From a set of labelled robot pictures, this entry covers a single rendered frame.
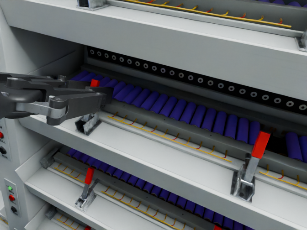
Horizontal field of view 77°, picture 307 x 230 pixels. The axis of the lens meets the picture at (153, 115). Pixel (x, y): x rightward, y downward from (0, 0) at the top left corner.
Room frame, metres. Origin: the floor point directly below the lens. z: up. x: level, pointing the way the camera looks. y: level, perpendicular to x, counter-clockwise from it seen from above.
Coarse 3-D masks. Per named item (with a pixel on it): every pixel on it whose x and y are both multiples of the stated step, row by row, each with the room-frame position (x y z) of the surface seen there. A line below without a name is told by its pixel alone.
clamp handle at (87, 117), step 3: (93, 81) 0.31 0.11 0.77; (96, 81) 0.31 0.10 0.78; (99, 81) 0.31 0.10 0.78; (90, 84) 0.31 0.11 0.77; (93, 84) 0.30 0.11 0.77; (96, 84) 0.30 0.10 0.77; (99, 84) 0.31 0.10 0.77; (84, 117) 0.29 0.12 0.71; (87, 117) 0.29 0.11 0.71; (90, 117) 0.30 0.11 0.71
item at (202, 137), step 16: (112, 112) 0.33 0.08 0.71; (128, 112) 0.32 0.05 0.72; (144, 112) 0.32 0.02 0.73; (160, 128) 0.30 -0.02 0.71; (176, 128) 0.29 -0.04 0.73; (192, 128) 0.29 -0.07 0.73; (208, 144) 0.28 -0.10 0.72; (224, 144) 0.27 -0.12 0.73; (240, 144) 0.27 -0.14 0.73; (272, 160) 0.24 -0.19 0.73; (288, 160) 0.25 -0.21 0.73; (272, 176) 0.23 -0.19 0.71; (288, 176) 0.24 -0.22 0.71; (304, 176) 0.23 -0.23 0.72
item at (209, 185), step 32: (64, 64) 0.44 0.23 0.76; (96, 64) 0.47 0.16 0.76; (224, 96) 0.37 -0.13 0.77; (32, 128) 0.32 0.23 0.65; (64, 128) 0.29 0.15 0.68; (96, 128) 0.30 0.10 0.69; (128, 160) 0.24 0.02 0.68; (160, 160) 0.24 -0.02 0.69; (192, 160) 0.25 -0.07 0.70; (224, 160) 0.26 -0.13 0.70; (192, 192) 0.22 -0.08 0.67; (224, 192) 0.21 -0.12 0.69; (256, 192) 0.21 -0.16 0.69; (288, 192) 0.22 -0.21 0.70; (256, 224) 0.19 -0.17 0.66; (288, 224) 0.17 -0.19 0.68
